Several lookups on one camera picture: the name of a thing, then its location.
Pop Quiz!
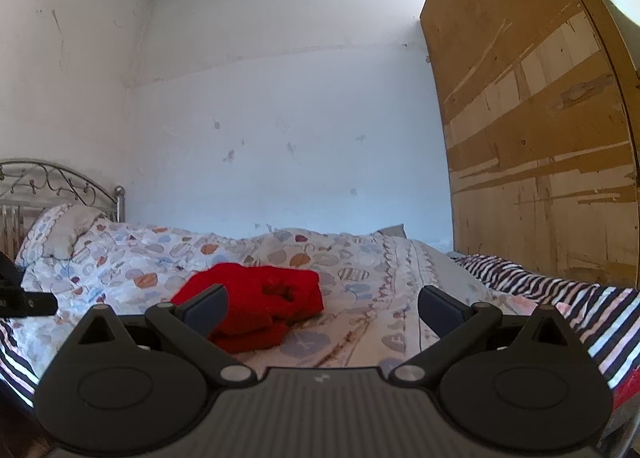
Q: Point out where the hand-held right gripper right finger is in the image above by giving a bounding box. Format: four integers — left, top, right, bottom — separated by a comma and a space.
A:
390, 285, 576, 386

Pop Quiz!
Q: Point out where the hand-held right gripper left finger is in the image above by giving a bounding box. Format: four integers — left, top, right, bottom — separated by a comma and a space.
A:
70, 284, 258, 386

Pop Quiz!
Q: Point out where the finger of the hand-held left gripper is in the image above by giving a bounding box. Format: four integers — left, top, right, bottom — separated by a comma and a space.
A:
24, 292, 57, 315

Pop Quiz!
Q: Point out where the red sweater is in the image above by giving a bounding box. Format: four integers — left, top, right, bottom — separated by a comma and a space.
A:
170, 263, 325, 354

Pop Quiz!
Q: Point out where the circle-patterned white quilt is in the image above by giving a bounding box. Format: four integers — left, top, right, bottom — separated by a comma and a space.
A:
15, 223, 531, 369

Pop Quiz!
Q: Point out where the patterned grey pillow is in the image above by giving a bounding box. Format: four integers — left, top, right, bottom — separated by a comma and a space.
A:
15, 203, 108, 266

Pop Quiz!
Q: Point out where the black white striped bed sheet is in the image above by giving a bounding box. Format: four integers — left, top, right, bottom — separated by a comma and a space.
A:
0, 253, 640, 404

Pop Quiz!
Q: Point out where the metal bed headboard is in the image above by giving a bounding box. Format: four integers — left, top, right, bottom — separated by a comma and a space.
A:
0, 158, 126, 249

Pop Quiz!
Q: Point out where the red fabric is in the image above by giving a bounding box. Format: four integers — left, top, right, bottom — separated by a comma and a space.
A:
612, 378, 640, 411

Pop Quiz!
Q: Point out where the worn wooden board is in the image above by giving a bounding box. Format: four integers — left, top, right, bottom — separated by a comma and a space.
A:
419, 0, 640, 289

